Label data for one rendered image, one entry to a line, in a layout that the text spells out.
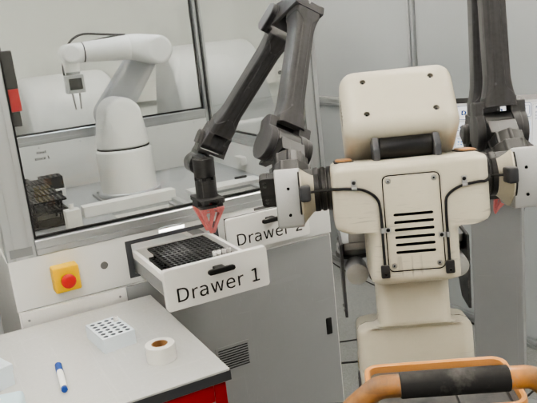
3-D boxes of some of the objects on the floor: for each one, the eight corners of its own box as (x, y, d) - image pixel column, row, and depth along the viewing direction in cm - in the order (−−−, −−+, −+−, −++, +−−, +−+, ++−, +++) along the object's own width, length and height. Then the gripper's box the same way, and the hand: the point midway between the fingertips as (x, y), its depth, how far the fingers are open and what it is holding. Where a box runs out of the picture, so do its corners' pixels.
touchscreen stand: (572, 496, 215) (572, 172, 190) (424, 474, 233) (407, 175, 208) (571, 410, 259) (570, 138, 235) (447, 397, 277) (435, 143, 252)
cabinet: (352, 440, 255) (335, 231, 236) (69, 558, 212) (18, 313, 192) (242, 349, 339) (222, 188, 319) (21, 419, 295) (-17, 238, 276)
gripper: (223, 176, 183) (229, 233, 187) (210, 171, 192) (216, 225, 196) (199, 181, 181) (205, 238, 184) (186, 175, 190) (192, 229, 193)
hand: (210, 229), depth 190 cm, fingers open, 3 cm apart
